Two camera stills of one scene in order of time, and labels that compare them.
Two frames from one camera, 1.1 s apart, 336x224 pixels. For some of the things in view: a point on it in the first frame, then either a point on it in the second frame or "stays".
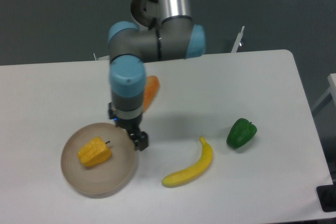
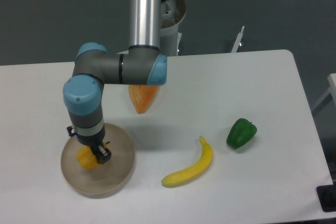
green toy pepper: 241,134 stays
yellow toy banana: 187,174 stays
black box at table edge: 326,195 stays
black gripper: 132,126 to 102,155
